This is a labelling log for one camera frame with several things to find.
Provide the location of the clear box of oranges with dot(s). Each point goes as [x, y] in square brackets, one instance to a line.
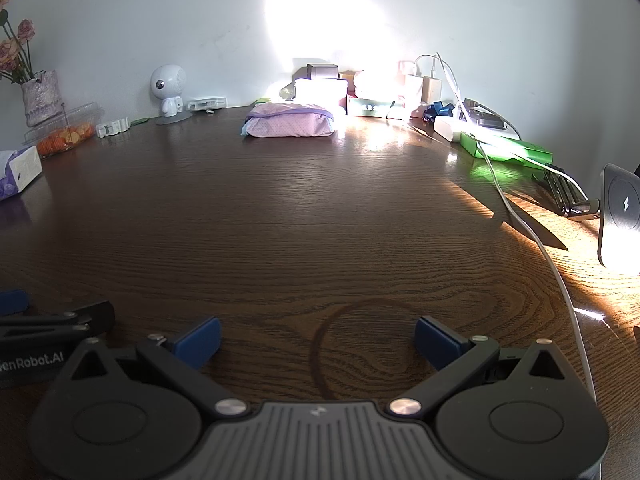
[65, 135]

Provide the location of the beige charger plug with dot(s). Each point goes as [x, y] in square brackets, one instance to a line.
[432, 90]

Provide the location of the grey brown small box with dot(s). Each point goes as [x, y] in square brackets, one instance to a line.
[322, 71]

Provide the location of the pink artificial flowers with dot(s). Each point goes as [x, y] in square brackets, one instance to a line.
[25, 30]

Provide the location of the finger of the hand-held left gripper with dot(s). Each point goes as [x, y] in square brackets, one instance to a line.
[95, 317]
[12, 302]

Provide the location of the green patterned box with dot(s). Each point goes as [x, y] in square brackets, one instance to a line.
[367, 106]

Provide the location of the white storage box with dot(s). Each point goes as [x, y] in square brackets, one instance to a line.
[320, 92]

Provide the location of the small white plastic device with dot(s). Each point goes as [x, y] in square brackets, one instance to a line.
[112, 128]

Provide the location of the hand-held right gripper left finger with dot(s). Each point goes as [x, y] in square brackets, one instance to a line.
[200, 342]

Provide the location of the white purple tissue pack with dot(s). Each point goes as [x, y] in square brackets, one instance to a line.
[25, 167]

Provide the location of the black folding stand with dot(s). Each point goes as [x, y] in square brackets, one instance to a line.
[565, 192]

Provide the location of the white rectangular device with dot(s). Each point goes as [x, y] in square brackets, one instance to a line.
[206, 104]

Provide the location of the green flat box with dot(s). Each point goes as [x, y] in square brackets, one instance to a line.
[525, 150]

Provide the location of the blue ribbon bow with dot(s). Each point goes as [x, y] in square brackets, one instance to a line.
[440, 111]

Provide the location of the white textured vase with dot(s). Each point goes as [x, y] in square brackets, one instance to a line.
[42, 97]

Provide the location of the blue and lilac mesh garment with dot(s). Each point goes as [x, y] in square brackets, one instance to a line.
[290, 122]

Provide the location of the white round-headed robot figure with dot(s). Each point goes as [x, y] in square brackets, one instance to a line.
[167, 80]

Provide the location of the grey power adapter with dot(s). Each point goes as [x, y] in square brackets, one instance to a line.
[487, 121]

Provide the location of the white power strip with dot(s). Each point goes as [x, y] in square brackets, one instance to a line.
[447, 129]

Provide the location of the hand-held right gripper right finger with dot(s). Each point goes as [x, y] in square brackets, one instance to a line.
[435, 345]

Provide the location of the white charger plug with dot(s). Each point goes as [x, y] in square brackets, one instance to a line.
[413, 90]

